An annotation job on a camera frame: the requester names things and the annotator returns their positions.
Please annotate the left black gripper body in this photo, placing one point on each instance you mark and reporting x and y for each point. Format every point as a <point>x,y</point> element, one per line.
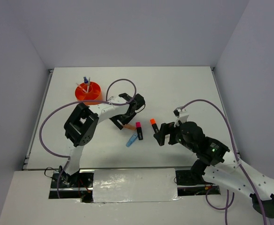
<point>123,118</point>

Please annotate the pink black highlighter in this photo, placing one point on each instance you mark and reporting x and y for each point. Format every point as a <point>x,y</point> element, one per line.
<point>139,130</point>

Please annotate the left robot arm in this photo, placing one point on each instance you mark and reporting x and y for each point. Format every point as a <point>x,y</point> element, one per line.
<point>81,125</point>

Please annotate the orange black highlighter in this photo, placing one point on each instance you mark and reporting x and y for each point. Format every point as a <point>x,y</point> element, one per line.
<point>154,125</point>

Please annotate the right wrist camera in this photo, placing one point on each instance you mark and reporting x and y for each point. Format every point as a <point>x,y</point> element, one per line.
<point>181,115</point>

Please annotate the clear orange pen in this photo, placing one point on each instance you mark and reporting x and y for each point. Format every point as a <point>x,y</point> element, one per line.
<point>81,87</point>

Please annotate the orange round desk organizer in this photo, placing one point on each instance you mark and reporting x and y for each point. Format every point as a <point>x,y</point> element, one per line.
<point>95,92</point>

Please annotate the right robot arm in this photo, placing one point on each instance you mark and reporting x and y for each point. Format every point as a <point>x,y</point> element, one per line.
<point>217,164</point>

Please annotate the silver taped plate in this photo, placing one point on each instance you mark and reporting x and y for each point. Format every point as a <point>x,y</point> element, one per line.
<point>134,185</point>

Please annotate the clear green pen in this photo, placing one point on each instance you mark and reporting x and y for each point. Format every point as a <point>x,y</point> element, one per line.
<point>88,84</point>

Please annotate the translucent blue correction tape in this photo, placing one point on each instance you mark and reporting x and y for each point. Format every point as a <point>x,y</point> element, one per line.
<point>131,140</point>

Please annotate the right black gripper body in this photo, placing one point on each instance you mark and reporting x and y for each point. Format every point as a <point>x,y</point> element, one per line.
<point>188,144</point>

